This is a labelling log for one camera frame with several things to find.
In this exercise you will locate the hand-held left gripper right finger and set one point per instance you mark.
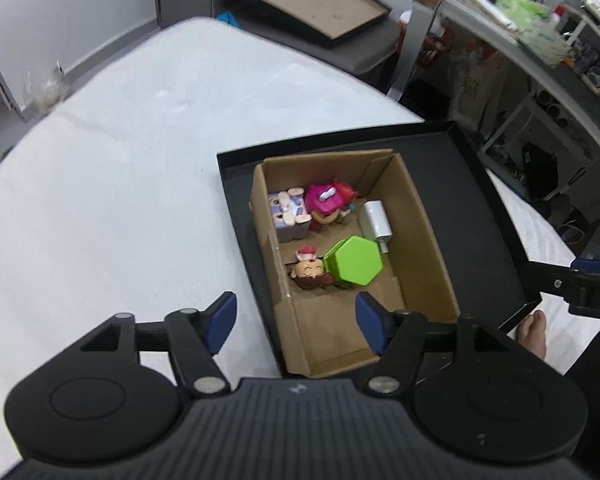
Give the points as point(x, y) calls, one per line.
point(370, 322)

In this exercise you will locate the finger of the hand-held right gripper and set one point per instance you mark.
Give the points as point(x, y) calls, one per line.
point(542, 277)
point(597, 265)

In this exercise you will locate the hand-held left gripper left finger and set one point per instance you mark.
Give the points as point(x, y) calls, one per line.
point(222, 320)

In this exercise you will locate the green hexagonal box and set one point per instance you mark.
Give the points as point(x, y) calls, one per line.
point(355, 260)

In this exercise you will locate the brown-haired doll figure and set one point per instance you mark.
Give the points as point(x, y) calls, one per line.
point(310, 272)

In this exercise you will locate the brown cardboard box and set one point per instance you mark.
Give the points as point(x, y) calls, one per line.
point(420, 260)

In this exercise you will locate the black shallow tray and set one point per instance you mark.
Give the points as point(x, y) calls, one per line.
point(485, 220)

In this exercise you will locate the white wall charger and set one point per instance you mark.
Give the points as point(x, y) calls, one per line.
point(372, 220)

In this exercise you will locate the red and blue figure toy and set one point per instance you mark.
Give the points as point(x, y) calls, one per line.
point(346, 192)

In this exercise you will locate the person's bare foot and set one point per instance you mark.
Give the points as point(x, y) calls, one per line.
point(532, 335)

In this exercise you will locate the person's dark trouser leg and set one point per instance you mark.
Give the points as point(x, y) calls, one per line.
point(595, 385)

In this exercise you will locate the black bag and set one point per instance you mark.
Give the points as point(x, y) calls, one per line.
point(540, 170)

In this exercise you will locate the purple rabbit cube toy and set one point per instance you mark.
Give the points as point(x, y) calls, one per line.
point(289, 212)

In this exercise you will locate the white tote bag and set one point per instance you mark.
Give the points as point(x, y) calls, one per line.
point(477, 87)

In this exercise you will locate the green packets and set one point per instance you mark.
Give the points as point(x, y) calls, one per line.
point(535, 22)

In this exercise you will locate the clear plastic bag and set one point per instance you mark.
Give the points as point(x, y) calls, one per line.
point(50, 90)

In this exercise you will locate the white desk frame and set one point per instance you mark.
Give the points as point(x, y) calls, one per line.
point(540, 75)

